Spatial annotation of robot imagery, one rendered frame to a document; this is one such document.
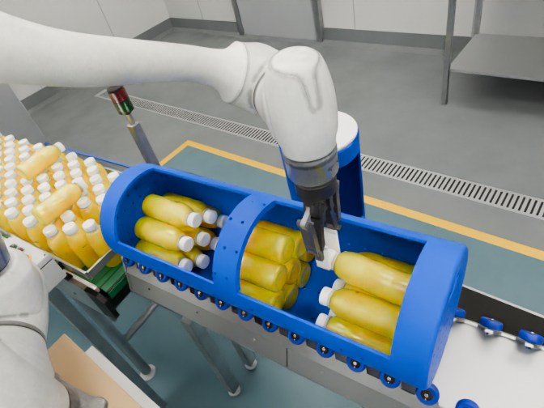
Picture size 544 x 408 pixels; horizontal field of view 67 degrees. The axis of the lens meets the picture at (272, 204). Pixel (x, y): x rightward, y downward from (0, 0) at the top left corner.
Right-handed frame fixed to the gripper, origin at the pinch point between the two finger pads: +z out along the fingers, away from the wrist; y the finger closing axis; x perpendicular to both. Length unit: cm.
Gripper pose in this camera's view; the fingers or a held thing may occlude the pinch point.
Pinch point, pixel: (327, 248)
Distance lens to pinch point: 85.5
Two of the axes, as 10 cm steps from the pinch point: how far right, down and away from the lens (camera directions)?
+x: -8.4, -2.2, 5.0
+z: 2.0, 7.2, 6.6
